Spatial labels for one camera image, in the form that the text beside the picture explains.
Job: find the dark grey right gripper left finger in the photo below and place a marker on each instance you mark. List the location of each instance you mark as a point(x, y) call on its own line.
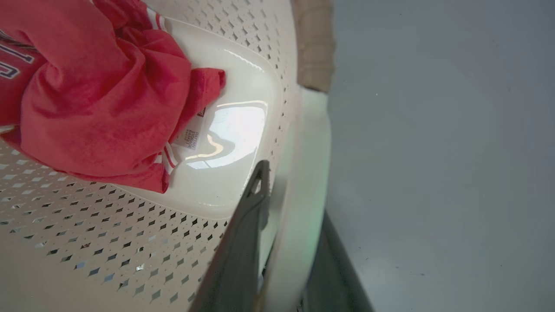
point(238, 251)

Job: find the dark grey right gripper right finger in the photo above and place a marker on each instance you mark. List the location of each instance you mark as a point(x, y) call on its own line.
point(334, 268)

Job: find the white perforated plastic laundry basket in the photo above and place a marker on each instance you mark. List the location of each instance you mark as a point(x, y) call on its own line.
point(225, 78)

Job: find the red jersey garment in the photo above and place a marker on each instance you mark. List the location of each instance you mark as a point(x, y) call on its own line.
point(99, 91)

